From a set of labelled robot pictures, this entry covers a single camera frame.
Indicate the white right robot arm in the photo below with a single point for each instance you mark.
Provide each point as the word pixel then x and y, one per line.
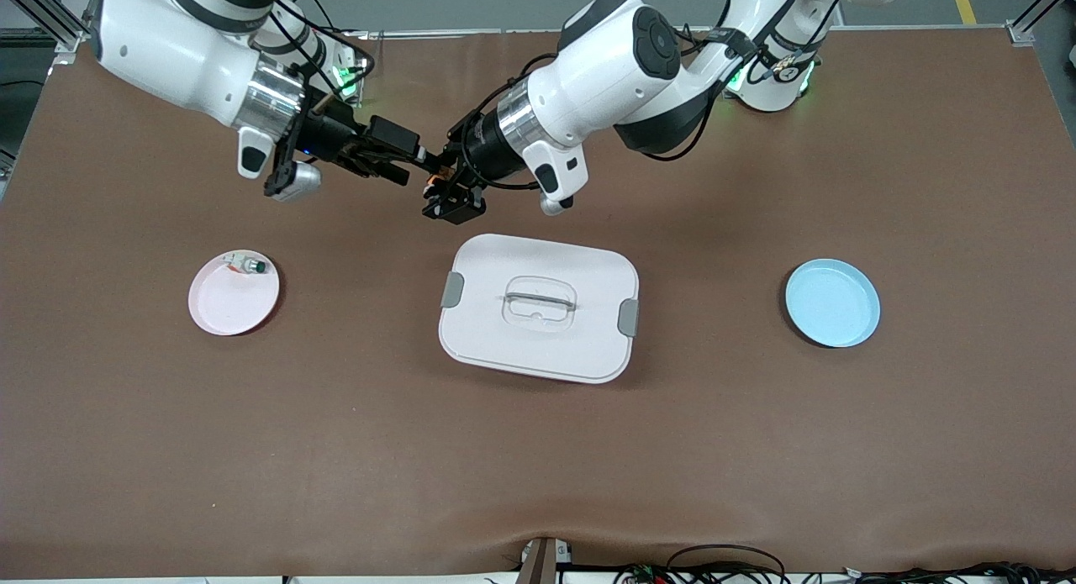
pixel 168 55

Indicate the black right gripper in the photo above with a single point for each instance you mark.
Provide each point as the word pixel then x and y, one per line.
pixel 325 135

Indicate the brown table mat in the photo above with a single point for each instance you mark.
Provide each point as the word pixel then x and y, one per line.
pixel 538 466

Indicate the light blue round plate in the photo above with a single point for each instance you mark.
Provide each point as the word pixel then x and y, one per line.
pixel 832 303

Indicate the aluminium frame profile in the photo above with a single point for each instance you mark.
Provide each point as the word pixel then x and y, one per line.
pixel 59 25
pixel 1021 29

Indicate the metal table edge bracket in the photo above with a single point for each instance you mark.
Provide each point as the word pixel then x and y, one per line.
pixel 542 563

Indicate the orange push-button switch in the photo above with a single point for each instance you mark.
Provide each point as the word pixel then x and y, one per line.
pixel 435 181

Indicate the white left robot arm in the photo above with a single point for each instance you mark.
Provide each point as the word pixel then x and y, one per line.
pixel 605 63

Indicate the pink box with white lid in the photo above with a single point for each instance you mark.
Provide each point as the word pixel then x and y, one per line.
pixel 504 349

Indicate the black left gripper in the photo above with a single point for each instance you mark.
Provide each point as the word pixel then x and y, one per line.
pixel 481 152

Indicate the pink round plate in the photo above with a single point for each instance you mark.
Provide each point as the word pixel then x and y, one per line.
pixel 227 307

